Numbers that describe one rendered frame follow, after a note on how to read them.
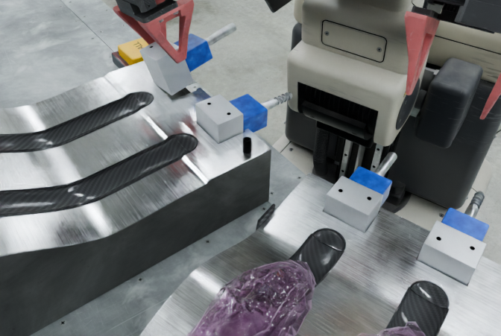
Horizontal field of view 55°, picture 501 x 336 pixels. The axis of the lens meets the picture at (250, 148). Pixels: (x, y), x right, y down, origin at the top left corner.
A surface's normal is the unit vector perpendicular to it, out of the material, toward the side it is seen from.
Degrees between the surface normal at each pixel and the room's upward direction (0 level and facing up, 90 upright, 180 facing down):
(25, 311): 90
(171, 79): 80
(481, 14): 63
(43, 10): 0
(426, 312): 4
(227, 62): 0
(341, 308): 28
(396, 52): 98
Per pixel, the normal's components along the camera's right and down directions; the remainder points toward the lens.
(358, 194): 0.00, -0.75
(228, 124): 0.59, 0.54
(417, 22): -0.55, 0.48
